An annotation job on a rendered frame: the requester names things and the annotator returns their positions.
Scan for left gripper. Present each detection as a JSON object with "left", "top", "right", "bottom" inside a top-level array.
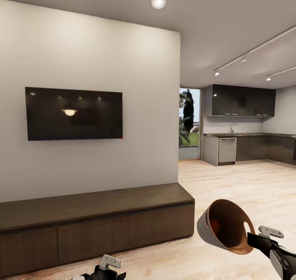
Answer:
[{"left": 94, "top": 264, "right": 127, "bottom": 280}]

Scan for trash can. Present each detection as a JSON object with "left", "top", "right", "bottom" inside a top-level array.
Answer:
[{"left": 197, "top": 199, "right": 255, "bottom": 255}]

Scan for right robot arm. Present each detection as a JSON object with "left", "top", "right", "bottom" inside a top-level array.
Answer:
[{"left": 247, "top": 225, "right": 296, "bottom": 280}]

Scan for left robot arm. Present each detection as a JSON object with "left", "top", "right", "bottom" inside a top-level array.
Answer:
[{"left": 71, "top": 254, "right": 127, "bottom": 280}]

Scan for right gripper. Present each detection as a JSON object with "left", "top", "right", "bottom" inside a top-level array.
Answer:
[{"left": 247, "top": 232, "right": 278, "bottom": 255}]

